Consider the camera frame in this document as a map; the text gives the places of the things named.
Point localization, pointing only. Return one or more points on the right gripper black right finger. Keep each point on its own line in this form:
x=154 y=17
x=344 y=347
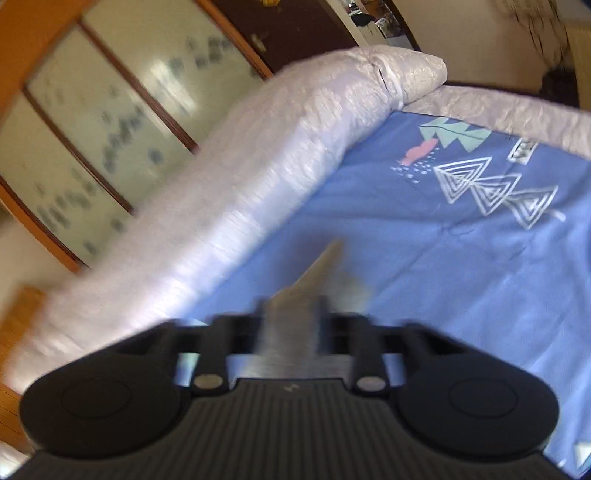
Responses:
x=365 y=343

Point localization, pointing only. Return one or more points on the blue patterned bed sheet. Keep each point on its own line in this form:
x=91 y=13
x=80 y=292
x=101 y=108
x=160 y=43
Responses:
x=476 y=233

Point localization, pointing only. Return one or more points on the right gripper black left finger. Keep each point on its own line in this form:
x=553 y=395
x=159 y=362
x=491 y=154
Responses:
x=225 y=336

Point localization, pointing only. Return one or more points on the white mattress cover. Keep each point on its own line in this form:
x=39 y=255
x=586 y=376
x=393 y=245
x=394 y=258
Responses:
x=554 y=124

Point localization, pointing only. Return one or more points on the glass sliding wardrobe doors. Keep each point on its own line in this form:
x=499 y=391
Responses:
x=112 y=98

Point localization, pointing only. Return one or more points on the dark wooden door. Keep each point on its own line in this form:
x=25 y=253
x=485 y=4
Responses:
x=287 y=31

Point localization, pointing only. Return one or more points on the light grey knit pants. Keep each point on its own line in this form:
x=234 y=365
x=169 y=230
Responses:
x=288 y=341

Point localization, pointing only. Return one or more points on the wooden headboard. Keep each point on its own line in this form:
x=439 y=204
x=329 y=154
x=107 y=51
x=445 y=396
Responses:
x=17 y=320

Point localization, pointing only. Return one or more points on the white lavender rolled quilt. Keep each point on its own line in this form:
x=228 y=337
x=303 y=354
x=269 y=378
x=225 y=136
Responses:
x=270 y=153

